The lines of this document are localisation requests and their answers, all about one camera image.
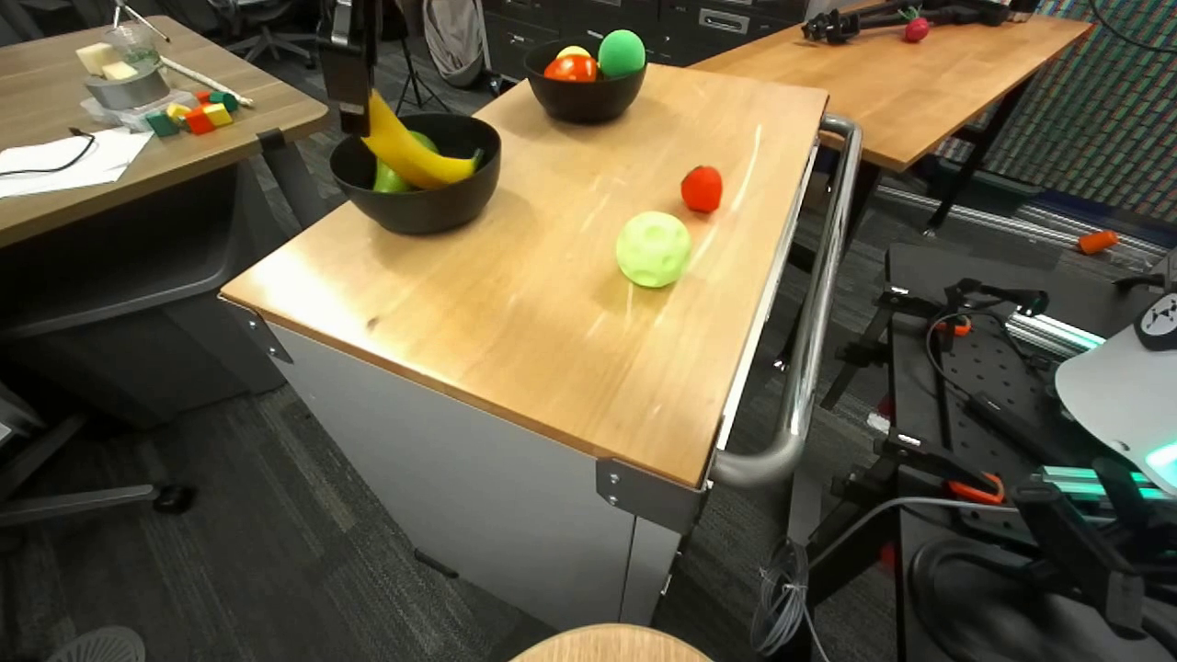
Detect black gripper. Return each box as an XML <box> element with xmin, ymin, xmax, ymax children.
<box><xmin>318</xmin><ymin>0</ymin><xmax>386</xmax><ymax>140</ymax></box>

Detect yellow toy banana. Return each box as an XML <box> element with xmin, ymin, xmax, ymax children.
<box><xmin>361</xmin><ymin>90</ymin><xmax>484</xmax><ymax>196</ymax></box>

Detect red toy apple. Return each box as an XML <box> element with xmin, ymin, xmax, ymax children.
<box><xmin>542</xmin><ymin>53</ymin><xmax>603</xmax><ymax>90</ymax></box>

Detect bright green ball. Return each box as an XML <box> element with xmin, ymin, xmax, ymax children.
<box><xmin>597</xmin><ymin>26</ymin><xmax>649</xmax><ymax>85</ymax></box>

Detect pale green round fruit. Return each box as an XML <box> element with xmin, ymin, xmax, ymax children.
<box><xmin>609</xmin><ymin>207</ymin><xmax>695</xmax><ymax>295</ymax></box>

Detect small red ball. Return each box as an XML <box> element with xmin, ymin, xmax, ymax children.
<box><xmin>675</xmin><ymin>163</ymin><xmax>729</xmax><ymax>221</ymax></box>

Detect black bowl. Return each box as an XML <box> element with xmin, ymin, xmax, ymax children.
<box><xmin>326</xmin><ymin>112</ymin><xmax>506</xmax><ymax>240</ymax></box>
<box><xmin>524</xmin><ymin>49</ymin><xmax>649</xmax><ymax>129</ymax></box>

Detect black office chair base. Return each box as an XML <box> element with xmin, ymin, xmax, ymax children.
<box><xmin>197</xmin><ymin>0</ymin><xmax>322</xmax><ymax>74</ymax></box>

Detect white plastic rod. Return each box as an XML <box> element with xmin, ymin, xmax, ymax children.
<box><xmin>155</xmin><ymin>53</ymin><xmax>258</xmax><ymax>112</ymax></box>

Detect clear plastic container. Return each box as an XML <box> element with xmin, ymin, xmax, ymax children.
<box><xmin>74</xmin><ymin>18</ymin><xmax>170</xmax><ymax>114</ymax></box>

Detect white paper sheets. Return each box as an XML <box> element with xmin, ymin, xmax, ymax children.
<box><xmin>0</xmin><ymin>125</ymin><xmax>159</xmax><ymax>201</ymax></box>

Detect wooden office desk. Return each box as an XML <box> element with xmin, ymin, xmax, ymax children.
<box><xmin>0</xmin><ymin>12</ymin><xmax>332</xmax><ymax>433</ymax></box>
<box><xmin>692</xmin><ymin>4</ymin><xmax>1096</xmax><ymax>237</ymax></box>

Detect white cart with wooden top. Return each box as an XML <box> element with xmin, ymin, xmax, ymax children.
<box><xmin>217</xmin><ymin>58</ymin><xmax>863</xmax><ymax>635</ymax></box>

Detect grey office chair base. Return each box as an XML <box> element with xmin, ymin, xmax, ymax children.
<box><xmin>0</xmin><ymin>379</ymin><xmax>197</xmax><ymax>532</ymax></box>

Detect black clamp tool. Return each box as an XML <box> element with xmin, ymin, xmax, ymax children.
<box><xmin>801</xmin><ymin>0</ymin><xmax>1025</xmax><ymax>49</ymax></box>

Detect round wooden stool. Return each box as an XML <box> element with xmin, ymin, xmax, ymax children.
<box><xmin>511</xmin><ymin>623</ymin><xmax>716</xmax><ymax>662</ymax></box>

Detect silver aluminium bar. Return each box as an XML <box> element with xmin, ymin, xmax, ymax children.
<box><xmin>1001</xmin><ymin>307</ymin><xmax>1110</xmax><ymax>359</ymax></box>

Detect small orange object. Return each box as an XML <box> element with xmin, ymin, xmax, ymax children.
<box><xmin>1074</xmin><ymin>223</ymin><xmax>1123</xmax><ymax>260</ymax></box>

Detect silver cart handle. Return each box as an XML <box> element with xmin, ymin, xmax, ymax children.
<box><xmin>711</xmin><ymin>114</ymin><xmax>863</xmax><ymax>495</ymax></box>

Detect orange handled clamp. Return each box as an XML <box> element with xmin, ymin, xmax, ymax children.
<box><xmin>928</xmin><ymin>311</ymin><xmax>978</xmax><ymax>351</ymax></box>
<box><xmin>945</xmin><ymin>467</ymin><xmax>1012</xmax><ymax>510</ymax></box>

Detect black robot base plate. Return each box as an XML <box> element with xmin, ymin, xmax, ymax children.
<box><xmin>884</xmin><ymin>237</ymin><xmax>1177</xmax><ymax>662</ymax></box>

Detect grey cable bundle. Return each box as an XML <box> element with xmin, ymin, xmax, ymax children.
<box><xmin>746</xmin><ymin>537</ymin><xmax>848</xmax><ymax>662</ymax></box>

